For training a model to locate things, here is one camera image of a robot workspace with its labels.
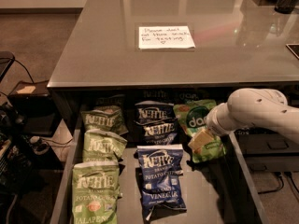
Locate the green Kettle jalapeno bag front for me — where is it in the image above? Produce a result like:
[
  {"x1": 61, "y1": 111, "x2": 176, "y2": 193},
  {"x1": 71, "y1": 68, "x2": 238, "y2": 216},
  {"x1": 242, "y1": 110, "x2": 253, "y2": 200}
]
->
[{"x1": 72, "y1": 161, "x2": 120, "y2": 224}]

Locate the dark box with sticky note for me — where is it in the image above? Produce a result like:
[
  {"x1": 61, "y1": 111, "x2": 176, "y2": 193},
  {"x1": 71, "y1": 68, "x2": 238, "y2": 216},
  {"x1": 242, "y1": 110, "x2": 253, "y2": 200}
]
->
[{"x1": 8, "y1": 81, "x2": 61, "y2": 137}]

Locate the blue Kettle vinegar bag front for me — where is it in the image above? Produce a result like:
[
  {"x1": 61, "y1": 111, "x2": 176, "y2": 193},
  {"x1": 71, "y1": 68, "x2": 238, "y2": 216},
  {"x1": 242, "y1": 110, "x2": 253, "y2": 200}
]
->
[{"x1": 136, "y1": 144, "x2": 186, "y2": 221}]

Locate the black cabinet with drawers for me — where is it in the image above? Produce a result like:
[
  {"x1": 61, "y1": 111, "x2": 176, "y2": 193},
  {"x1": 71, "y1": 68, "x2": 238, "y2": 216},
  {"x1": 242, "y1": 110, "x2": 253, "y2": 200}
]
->
[{"x1": 233, "y1": 87, "x2": 299, "y2": 173}]

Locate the open grey top drawer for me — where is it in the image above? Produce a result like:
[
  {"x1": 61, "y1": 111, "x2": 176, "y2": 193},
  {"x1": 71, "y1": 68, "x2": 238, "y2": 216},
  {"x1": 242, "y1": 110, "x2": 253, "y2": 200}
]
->
[{"x1": 50, "y1": 88, "x2": 268, "y2": 224}]

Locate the green Kettle bag rear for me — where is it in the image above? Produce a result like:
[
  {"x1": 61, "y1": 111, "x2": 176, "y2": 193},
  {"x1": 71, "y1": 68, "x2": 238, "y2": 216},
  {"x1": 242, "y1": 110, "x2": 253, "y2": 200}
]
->
[{"x1": 81, "y1": 105, "x2": 128, "y2": 135}]

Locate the black cable on floor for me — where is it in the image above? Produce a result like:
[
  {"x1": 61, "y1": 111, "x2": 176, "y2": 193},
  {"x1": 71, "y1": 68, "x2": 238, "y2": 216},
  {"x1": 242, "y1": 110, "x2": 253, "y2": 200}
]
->
[{"x1": 256, "y1": 171, "x2": 299, "y2": 203}]

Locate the dark blue Kettle bag rear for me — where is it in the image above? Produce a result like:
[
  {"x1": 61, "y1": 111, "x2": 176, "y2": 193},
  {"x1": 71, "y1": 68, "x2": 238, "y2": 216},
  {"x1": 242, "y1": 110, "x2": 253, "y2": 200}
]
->
[{"x1": 135, "y1": 101, "x2": 175, "y2": 125}]

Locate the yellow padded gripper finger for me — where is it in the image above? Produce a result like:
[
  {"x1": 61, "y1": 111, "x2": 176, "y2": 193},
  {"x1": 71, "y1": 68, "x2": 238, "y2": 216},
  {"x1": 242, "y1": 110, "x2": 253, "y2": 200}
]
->
[{"x1": 188, "y1": 128, "x2": 214, "y2": 153}]

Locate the green rice chip bag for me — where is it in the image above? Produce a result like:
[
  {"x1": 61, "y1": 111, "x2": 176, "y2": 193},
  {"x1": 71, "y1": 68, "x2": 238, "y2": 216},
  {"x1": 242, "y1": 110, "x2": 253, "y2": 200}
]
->
[{"x1": 173, "y1": 99, "x2": 226, "y2": 163}]

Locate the white handwritten paper note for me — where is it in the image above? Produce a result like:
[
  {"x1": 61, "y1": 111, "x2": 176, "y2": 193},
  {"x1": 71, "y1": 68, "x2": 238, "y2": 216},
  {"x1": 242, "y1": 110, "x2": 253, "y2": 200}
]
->
[{"x1": 138, "y1": 26, "x2": 195, "y2": 49}]

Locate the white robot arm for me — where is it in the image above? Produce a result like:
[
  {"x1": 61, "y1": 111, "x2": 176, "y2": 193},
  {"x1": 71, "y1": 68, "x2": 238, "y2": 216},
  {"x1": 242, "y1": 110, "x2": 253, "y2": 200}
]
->
[{"x1": 188, "y1": 88, "x2": 299, "y2": 152}]

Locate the blue Kettle bag middle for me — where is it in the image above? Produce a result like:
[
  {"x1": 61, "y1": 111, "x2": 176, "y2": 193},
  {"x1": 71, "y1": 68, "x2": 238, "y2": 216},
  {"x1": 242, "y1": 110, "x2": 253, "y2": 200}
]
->
[{"x1": 142, "y1": 119, "x2": 178, "y2": 145}]

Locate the green Kettle bag middle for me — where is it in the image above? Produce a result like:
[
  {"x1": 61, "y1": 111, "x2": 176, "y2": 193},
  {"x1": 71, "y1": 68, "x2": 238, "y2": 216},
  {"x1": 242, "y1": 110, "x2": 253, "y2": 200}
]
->
[{"x1": 82, "y1": 129, "x2": 127, "y2": 162}]

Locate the green Kettle bag far back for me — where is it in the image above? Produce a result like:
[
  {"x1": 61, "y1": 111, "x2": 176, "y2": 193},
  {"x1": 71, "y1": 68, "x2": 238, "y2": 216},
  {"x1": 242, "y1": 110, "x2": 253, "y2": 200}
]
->
[{"x1": 94, "y1": 94, "x2": 125, "y2": 107}]

